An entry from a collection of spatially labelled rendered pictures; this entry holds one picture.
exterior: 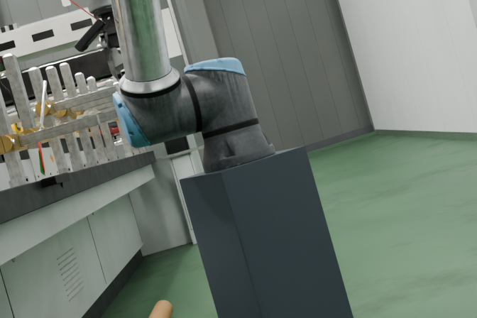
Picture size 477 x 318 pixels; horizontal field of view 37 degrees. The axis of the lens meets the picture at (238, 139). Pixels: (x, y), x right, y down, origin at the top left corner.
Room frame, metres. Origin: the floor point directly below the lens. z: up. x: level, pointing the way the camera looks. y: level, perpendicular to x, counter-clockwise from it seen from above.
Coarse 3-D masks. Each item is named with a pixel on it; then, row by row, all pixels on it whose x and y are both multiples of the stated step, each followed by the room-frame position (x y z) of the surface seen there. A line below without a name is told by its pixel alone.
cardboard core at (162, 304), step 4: (160, 300) 2.96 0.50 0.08; (164, 300) 2.96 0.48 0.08; (156, 304) 2.93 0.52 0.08; (160, 304) 2.90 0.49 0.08; (164, 304) 2.90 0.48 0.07; (168, 304) 2.93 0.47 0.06; (156, 308) 2.84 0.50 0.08; (160, 308) 2.83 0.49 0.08; (164, 308) 2.84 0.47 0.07; (168, 308) 2.88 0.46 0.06; (172, 308) 2.96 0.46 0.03; (152, 312) 2.80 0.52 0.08; (156, 312) 2.76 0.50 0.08; (160, 312) 2.77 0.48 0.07; (164, 312) 2.79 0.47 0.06; (168, 312) 2.84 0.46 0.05; (152, 316) 2.72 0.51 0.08; (156, 316) 2.71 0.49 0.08; (160, 316) 2.73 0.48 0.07; (164, 316) 2.75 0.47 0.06; (168, 316) 2.81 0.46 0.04
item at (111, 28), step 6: (96, 12) 2.11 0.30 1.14; (102, 12) 2.11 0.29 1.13; (108, 12) 2.11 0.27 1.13; (102, 18) 2.13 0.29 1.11; (108, 24) 2.12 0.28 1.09; (114, 24) 2.13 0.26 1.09; (102, 30) 2.13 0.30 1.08; (108, 30) 2.11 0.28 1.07; (114, 30) 2.11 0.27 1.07; (102, 36) 2.11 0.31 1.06; (108, 36) 2.12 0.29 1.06; (114, 36) 2.12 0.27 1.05; (108, 42) 2.11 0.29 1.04; (114, 42) 2.12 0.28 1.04
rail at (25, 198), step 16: (96, 160) 3.05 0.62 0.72; (112, 160) 3.54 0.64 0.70; (128, 160) 3.75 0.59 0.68; (144, 160) 4.29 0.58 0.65; (80, 176) 2.63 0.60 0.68; (96, 176) 2.89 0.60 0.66; (112, 176) 3.21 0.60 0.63; (0, 192) 1.78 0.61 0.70; (16, 192) 1.90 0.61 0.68; (32, 192) 2.03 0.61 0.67; (48, 192) 2.18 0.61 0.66; (64, 192) 2.35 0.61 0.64; (0, 208) 1.75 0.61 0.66; (16, 208) 1.87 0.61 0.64; (32, 208) 1.99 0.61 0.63
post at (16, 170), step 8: (0, 96) 2.06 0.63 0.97; (0, 104) 2.05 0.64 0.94; (0, 112) 2.05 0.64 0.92; (0, 120) 2.05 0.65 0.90; (8, 120) 2.07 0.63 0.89; (0, 128) 2.05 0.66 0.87; (8, 128) 2.05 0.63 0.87; (16, 152) 2.06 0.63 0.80; (8, 160) 2.05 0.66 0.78; (16, 160) 2.05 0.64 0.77; (8, 168) 2.05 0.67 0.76; (16, 168) 2.05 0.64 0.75; (16, 176) 2.05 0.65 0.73; (24, 176) 2.07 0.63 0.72
